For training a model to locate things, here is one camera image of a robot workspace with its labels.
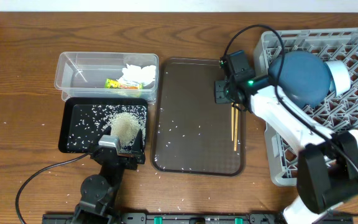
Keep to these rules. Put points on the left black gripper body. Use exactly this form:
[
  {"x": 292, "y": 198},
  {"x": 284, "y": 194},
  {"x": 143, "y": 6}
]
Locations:
[{"x": 128, "y": 165}]

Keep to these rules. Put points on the light blue bowl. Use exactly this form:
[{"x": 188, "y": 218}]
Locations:
[{"x": 340, "y": 77}]

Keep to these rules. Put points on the yellow green snack wrapper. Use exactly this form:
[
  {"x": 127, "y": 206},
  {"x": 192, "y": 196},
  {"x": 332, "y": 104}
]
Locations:
[{"x": 115, "y": 84}]

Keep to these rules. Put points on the black plastic tray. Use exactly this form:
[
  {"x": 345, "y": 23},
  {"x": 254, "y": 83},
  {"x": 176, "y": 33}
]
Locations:
[{"x": 72, "y": 102}]

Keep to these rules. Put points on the dark brown serving tray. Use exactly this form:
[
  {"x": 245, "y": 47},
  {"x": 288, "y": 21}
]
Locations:
[{"x": 193, "y": 132}]

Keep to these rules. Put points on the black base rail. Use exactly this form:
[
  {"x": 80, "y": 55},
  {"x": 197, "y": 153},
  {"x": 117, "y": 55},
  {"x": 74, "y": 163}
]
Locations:
[{"x": 142, "y": 218}]

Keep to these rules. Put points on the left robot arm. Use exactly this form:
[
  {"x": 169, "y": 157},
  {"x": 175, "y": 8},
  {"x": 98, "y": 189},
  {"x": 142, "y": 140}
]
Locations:
[{"x": 99, "y": 191}]

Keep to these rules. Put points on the clear plastic waste bin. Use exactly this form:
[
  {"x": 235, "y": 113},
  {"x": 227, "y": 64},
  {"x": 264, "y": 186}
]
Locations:
[{"x": 83, "y": 74}]

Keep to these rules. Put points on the white tissue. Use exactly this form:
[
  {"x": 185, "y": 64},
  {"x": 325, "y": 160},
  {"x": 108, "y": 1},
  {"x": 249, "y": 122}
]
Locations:
[{"x": 137, "y": 74}]

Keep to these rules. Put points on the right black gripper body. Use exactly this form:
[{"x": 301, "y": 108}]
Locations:
[{"x": 224, "y": 92}]

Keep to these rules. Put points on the pile of rice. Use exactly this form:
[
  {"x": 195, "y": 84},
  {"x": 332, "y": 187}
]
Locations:
[{"x": 124, "y": 127}]

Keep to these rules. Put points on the grey dishwasher rack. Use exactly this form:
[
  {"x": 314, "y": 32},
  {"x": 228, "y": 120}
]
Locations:
[{"x": 338, "y": 113}]

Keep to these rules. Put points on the dark blue plate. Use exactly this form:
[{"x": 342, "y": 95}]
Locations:
[{"x": 304, "y": 77}]

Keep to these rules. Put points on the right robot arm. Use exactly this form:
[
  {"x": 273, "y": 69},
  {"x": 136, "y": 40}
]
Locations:
[{"x": 327, "y": 160}]

